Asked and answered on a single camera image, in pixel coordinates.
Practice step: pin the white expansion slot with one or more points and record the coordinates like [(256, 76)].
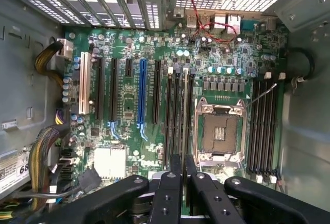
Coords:
[(84, 84)]

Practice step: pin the power supply with white label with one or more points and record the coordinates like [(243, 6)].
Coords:
[(13, 172)]

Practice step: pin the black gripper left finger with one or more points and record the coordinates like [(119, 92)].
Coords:
[(165, 198)]

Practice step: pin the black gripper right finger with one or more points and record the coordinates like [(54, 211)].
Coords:
[(206, 200)]

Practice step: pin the green Dell motherboard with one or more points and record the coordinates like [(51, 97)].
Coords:
[(129, 136)]

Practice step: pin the black RAM slot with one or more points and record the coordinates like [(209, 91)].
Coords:
[(182, 120), (190, 115), (167, 120), (254, 131), (275, 131), (175, 115), (261, 131), (268, 131)]

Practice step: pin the silver CPU socket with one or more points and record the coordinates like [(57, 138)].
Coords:
[(221, 131)]

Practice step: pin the grey metal PC case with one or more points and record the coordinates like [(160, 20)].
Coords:
[(304, 131)]

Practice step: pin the blue expansion slot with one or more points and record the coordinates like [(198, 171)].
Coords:
[(142, 92)]

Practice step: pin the long black expansion slot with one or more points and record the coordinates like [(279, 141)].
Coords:
[(156, 92), (114, 89)]

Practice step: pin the silver rear port block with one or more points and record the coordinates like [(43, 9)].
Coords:
[(208, 18)]

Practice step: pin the white chipset heatsink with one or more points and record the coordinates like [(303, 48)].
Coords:
[(109, 162)]

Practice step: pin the thin metal locking lever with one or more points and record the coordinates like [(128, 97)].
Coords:
[(261, 95)]

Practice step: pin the short black expansion slot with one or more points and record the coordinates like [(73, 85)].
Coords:
[(128, 67)]

